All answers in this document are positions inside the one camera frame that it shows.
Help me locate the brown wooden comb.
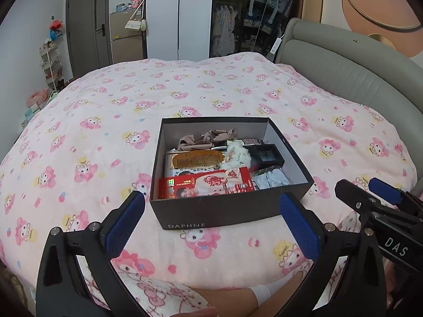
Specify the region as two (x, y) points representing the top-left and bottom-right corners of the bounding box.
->
(172, 150), (224, 169)

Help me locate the black cardboard shoe box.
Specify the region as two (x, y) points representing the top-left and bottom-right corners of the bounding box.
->
(150, 117), (314, 230)

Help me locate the grey door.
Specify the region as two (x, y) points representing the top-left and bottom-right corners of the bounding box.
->
(65, 0), (113, 77)

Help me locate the grey padded bed headboard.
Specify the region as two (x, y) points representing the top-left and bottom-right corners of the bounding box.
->
(275, 18), (422, 195)

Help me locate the red printed packet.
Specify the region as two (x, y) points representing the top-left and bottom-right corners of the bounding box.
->
(158, 167), (255, 200)

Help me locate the white shelf rack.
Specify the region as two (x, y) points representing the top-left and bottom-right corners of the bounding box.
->
(39, 38), (65, 92)

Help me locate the white wardrobe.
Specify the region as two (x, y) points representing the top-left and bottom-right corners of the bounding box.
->
(146, 0), (212, 62)

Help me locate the small black box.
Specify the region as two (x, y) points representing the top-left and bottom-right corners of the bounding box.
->
(247, 144), (285, 172)

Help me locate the grey plastic wrapped item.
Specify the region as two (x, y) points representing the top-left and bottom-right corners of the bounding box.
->
(252, 167), (291, 190)

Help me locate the white fluffy heart plush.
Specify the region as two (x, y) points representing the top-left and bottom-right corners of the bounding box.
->
(220, 140), (252, 170)

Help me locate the pink cartoon print blanket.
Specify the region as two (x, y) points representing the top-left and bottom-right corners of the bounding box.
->
(1, 52), (417, 316)

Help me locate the brown folded cloth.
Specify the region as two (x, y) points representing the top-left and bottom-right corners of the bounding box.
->
(178, 129), (237, 151)

